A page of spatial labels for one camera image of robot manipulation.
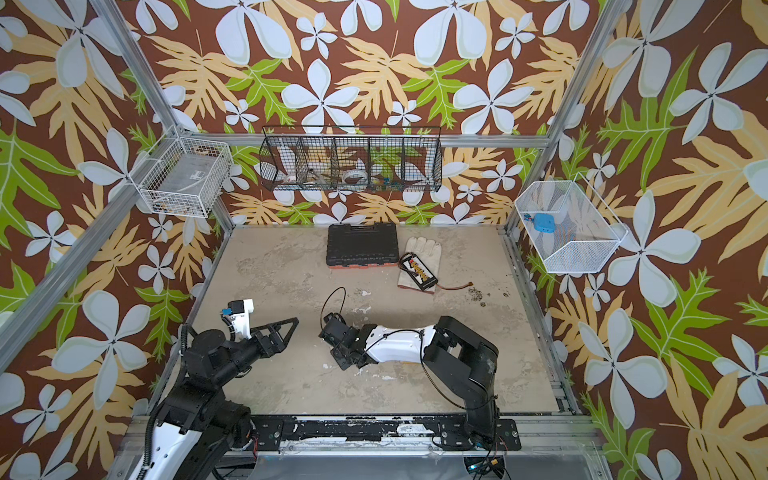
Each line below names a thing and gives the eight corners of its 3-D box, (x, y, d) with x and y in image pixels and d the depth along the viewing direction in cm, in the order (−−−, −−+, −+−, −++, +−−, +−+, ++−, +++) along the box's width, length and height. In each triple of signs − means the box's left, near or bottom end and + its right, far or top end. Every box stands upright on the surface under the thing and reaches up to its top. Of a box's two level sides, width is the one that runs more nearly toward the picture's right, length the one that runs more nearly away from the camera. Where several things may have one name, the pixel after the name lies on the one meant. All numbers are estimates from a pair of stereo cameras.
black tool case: (325, 269, 108) (323, 261, 104) (331, 232, 120) (329, 223, 116) (398, 269, 108) (398, 261, 105) (396, 232, 120) (397, 223, 117)
